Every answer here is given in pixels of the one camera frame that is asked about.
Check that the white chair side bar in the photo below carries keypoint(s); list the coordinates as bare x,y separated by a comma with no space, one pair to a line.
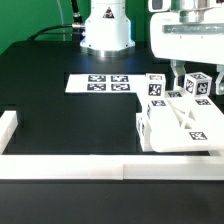
8,124

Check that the white chair back part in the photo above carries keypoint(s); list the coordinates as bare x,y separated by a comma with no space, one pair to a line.
180,123

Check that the white U-shaped fence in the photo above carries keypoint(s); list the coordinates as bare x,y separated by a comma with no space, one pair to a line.
118,167

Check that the white base tag plate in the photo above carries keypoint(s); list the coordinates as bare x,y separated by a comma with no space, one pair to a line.
105,83

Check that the white tagged cube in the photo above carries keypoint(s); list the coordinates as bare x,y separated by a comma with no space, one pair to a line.
197,84
155,84

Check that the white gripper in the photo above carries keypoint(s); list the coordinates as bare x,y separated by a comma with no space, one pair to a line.
188,30

